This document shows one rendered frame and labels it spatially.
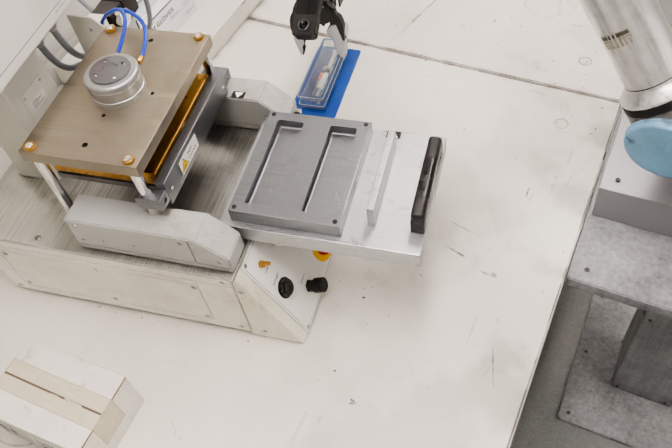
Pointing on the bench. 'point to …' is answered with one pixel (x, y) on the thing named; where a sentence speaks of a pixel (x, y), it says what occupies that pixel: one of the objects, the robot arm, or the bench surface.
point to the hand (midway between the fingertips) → (321, 55)
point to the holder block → (302, 173)
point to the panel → (268, 265)
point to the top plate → (118, 99)
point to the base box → (151, 290)
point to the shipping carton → (65, 400)
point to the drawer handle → (425, 185)
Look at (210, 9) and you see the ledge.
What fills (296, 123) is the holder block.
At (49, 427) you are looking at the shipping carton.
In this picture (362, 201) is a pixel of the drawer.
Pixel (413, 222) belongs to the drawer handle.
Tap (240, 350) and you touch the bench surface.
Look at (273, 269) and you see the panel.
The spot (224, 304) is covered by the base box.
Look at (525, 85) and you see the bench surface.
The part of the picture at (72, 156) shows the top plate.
